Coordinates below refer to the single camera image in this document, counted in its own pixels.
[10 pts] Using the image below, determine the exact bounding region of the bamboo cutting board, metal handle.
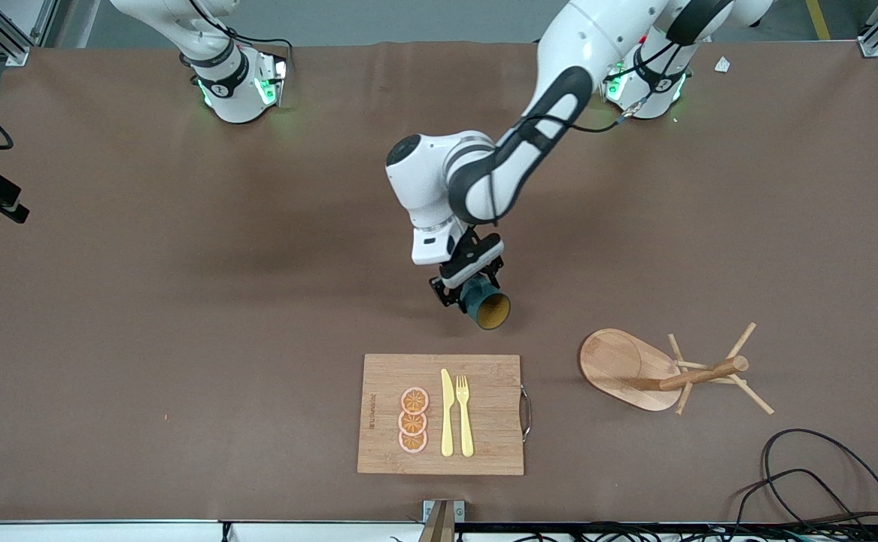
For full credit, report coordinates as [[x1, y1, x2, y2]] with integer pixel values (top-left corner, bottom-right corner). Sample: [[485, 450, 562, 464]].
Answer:
[[357, 354, 533, 477]]

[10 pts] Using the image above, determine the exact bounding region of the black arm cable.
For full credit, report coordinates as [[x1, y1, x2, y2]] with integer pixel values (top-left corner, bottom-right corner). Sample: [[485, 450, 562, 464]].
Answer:
[[189, 0, 293, 59], [514, 41, 691, 136]]

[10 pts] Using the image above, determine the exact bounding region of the metal table edge bracket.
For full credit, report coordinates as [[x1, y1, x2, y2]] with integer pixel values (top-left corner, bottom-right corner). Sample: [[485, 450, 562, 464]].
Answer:
[[418, 499, 466, 542]]

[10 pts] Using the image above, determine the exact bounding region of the wooden mug tree stand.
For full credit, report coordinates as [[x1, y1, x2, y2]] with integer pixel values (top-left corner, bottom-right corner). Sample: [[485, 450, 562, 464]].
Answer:
[[579, 322, 776, 417]]

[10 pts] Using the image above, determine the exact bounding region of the yellow plastic knife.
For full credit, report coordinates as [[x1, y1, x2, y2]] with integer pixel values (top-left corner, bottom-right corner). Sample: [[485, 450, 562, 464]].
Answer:
[[440, 369, 455, 458]]

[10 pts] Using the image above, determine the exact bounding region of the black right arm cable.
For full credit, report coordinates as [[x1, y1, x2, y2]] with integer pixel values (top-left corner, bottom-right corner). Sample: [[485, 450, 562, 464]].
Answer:
[[189, 0, 293, 59]]

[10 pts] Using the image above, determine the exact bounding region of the black thin cable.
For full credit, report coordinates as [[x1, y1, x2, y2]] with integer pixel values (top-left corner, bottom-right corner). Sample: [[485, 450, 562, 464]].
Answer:
[[732, 469, 861, 531]]

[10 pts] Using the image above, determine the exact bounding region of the teal cup with yellow inside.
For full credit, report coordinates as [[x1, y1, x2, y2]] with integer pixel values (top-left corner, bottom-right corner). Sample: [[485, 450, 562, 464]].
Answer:
[[460, 275, 512, 332]]

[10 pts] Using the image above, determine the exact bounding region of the yellow plastic fork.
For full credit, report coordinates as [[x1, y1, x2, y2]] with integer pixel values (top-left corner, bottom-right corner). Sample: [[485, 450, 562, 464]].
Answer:
[[456, 375, 475, 458]]

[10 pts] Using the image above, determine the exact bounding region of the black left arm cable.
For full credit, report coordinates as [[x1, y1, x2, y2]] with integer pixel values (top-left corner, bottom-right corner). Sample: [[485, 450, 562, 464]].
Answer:
[[514, 41, 691, 136]]

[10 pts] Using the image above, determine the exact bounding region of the black looped cable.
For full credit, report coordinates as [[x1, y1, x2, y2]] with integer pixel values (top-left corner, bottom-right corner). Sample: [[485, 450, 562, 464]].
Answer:
[[762, 428, 878, 542]]

